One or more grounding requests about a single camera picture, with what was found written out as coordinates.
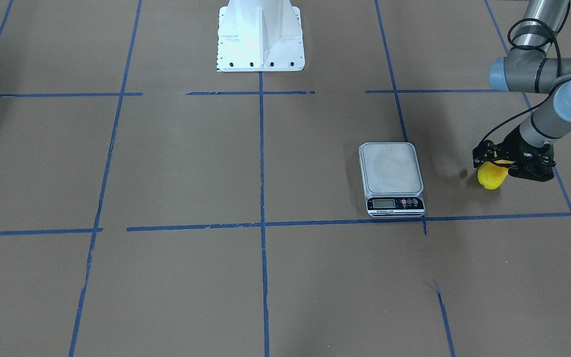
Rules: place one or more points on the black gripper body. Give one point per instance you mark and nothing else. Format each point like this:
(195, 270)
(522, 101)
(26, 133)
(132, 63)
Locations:
(512, 142)

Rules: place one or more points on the yellow mango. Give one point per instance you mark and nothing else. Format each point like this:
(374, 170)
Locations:
(491, 175)

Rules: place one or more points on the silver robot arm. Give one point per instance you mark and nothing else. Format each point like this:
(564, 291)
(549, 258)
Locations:
(534, 64)

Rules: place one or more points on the silver digital kitchen scale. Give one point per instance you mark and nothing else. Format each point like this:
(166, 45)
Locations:
(392, 180)

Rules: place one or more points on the white pedestal column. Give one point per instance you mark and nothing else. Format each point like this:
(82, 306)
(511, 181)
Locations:
(260, 36)

